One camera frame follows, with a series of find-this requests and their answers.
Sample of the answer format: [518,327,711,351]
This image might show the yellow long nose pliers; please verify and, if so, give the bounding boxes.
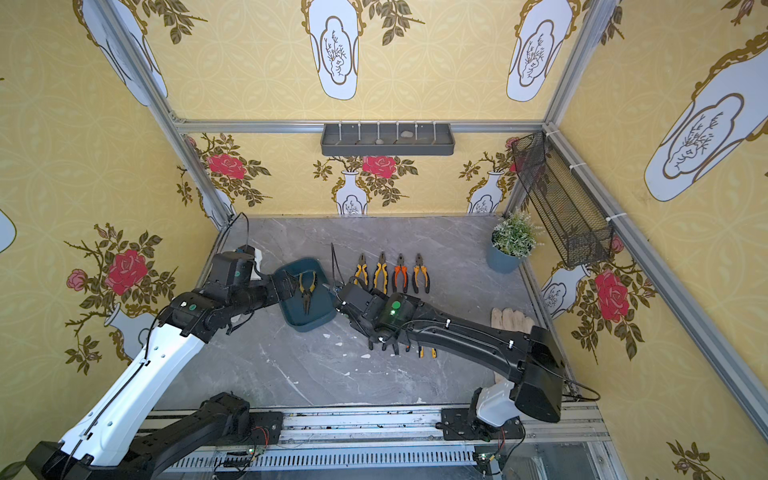
[298,270,317,315]

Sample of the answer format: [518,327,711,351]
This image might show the teal plastic storage box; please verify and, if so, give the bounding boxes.
[275,257,336,333]

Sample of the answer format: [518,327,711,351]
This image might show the blue flower pot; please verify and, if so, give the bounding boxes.
[486,242,522,274]

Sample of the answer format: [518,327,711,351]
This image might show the yellow black pliers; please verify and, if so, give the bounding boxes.
[351,253,370,290]
[417,347,438,359]
[372,251,389,294]

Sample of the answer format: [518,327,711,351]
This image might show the red orange black pliers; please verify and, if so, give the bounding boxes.
[391,253,408,293]

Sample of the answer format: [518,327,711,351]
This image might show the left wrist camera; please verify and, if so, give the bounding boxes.
[236,244,263,280]

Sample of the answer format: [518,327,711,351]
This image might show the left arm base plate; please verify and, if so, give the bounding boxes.
[243,411,284,446]

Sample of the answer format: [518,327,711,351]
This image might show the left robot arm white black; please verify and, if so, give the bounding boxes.
[25,251,299,479]

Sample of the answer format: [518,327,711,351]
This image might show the grey wall shelf tray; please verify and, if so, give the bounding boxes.
[320,121,456,157]

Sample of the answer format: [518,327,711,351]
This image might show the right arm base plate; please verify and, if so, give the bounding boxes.
[435,407,525,442]

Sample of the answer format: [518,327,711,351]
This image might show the black wire mesh basket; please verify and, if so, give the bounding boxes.
[511,133,614,268]

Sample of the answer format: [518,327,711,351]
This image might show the right work glove beige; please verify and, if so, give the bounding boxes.
[491,308,535,333]

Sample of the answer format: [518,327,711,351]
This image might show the green white artificial plant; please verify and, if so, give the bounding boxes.
[491,211,542,258]

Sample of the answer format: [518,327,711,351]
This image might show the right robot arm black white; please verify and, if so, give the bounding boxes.
[332,283,565,427]

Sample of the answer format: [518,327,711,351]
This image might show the aluminium front rail frame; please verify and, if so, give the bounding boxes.
[160,403,628,479]

